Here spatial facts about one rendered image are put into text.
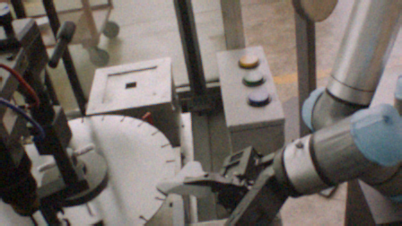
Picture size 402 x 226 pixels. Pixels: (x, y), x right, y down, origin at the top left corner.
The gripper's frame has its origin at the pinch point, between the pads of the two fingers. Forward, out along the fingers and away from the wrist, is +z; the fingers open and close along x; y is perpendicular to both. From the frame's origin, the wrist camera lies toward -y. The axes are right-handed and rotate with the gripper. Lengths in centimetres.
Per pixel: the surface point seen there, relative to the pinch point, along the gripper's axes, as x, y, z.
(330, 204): -83, 87, 32
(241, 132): -2.3, 23.2, -2.9
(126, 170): 10.7, 3.5, 5.0
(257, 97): -0.7, 30.3, -6.2
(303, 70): -41, 120, 21
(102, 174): 13.1, 1.2, 7.1
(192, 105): -2, 46, 19
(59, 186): 18.3, -7.4, 5.3
